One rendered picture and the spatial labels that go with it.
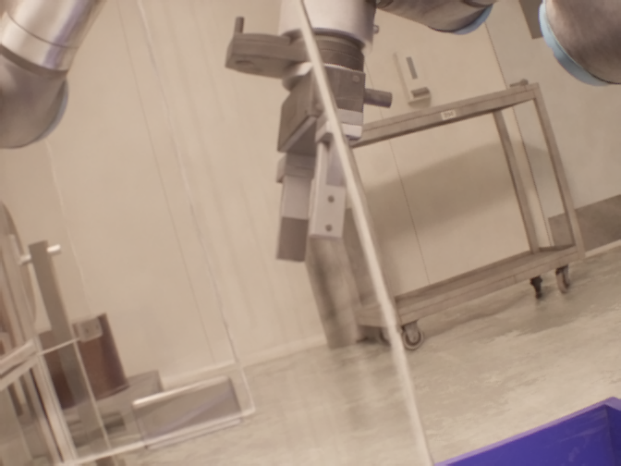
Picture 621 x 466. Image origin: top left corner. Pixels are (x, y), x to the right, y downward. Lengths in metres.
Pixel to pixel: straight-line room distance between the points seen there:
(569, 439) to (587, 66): 0.50
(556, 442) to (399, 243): 4.50
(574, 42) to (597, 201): 4.53
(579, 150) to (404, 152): 1.03
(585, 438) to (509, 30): 4.81
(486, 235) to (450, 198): 0.28
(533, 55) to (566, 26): 4.46
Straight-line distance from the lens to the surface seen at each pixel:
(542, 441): 0.99
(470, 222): 5.54
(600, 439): 1.02
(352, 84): 0.92
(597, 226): 5.77
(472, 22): 1.08
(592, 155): 5.78
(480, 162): 5.57
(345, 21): 0.96
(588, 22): 1.25
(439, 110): 4.40
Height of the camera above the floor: 0.70
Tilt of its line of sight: 1 degrees down
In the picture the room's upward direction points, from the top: 16 degrees counter-clockwise
